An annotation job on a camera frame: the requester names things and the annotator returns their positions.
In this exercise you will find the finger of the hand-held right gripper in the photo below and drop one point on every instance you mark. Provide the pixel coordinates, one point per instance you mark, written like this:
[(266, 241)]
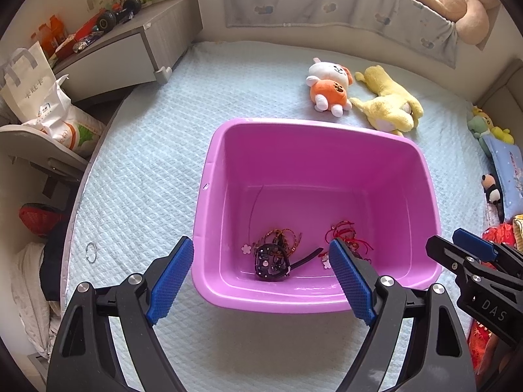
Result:
[(474, 241), (445, 255)]

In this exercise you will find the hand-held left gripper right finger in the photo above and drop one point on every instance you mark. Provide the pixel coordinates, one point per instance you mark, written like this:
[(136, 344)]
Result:
[(351, 281)]

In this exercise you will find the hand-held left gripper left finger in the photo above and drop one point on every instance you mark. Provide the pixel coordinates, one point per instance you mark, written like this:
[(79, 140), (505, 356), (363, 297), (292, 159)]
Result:
[(171, 281)]

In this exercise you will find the white flower charm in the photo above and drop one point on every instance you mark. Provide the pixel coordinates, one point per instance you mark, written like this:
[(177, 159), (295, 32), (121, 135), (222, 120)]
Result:
[(246, 249)]

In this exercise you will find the black wrist watch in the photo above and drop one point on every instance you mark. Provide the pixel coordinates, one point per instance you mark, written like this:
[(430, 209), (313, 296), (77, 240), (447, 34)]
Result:
[(267, 263)]

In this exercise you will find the pink plastic bin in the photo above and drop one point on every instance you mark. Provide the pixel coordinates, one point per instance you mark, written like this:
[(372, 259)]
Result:
[(310, 171)]

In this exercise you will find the red printed quilt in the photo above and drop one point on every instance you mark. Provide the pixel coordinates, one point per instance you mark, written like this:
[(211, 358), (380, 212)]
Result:
[(478, 343)]

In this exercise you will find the yellow striped blanket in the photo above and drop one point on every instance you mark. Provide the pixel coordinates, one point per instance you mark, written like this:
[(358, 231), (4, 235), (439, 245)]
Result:
[(519, 224)]

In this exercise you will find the panda plush toy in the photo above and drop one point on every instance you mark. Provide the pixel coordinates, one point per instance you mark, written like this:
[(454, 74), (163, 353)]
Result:
[(492, 190)]

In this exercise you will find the blue printed pillow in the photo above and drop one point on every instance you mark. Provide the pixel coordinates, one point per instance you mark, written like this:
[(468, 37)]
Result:
[(506, 163)]

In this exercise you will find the green yellow plush toy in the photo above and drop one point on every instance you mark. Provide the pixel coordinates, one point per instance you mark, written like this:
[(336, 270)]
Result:
[(480, 124)]

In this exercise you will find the black cloth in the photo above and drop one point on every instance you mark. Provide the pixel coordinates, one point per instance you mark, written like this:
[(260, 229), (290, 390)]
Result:
[(53, 261)]

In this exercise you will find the red mesh basket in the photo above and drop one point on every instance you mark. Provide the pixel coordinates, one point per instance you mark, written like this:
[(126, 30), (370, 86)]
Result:
[(36, 218)]

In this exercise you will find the white printed plastic bag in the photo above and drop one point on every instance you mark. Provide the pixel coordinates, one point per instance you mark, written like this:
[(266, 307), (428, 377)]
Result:
[(65, 126)]

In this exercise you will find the white orange plush toy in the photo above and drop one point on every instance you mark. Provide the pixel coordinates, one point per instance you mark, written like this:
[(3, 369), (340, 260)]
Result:
[(331, 94)]

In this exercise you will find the grey cabinet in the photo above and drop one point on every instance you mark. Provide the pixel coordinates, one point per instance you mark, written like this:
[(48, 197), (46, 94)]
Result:
[(122, 57)]

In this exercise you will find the white paper bag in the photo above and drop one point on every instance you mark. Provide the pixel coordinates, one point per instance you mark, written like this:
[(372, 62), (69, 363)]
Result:
[(24, 85)]

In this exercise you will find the red flat box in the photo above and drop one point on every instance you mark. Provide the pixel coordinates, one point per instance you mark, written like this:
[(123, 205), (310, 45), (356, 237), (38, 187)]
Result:
[(65, 49)]

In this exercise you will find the orange bottle pack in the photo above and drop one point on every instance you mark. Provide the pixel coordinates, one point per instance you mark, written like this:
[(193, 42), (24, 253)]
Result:
[(51, 34)]

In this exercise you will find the pale printed hanging cloth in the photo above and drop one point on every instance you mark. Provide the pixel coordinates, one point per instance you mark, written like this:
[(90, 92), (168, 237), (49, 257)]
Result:
[(306, 0)]

